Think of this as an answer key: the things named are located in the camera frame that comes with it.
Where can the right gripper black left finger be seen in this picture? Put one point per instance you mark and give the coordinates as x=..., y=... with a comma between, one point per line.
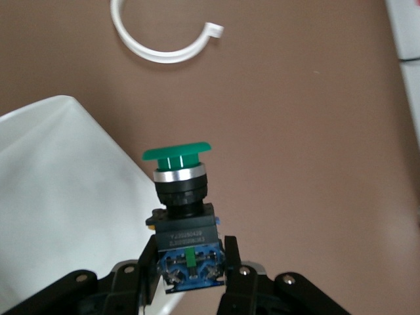
x=131, y=285

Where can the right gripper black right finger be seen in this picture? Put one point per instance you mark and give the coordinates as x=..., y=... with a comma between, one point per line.
x=246, y=288

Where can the green push button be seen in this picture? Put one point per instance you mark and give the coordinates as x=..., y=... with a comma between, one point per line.
x=180, y=193

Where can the white plastic bin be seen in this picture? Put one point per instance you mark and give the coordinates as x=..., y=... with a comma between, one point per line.
x=49, y=180

